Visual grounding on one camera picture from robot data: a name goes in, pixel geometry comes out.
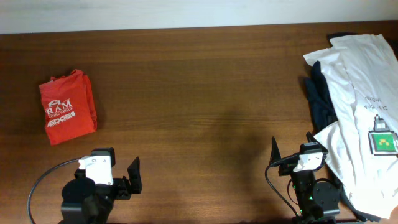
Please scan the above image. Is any left black camera cable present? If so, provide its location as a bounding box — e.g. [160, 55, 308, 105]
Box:
[27, 158, 80, 224]

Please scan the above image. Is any navy blue garment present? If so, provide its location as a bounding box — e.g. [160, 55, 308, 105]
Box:
[303, 32, 381, 223]

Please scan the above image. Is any red soccer t-shirt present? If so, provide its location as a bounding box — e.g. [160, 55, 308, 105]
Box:
[39, 70, 98, 146]

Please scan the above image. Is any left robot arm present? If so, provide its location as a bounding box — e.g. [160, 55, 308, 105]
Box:
[61, 147, 142, 224]

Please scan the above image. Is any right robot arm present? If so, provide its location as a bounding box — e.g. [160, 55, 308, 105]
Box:
[264, 133, 340, 223]

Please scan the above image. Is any white graphic t-shirt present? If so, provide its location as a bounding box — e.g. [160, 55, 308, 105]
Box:
[304, 33, 397, 219]

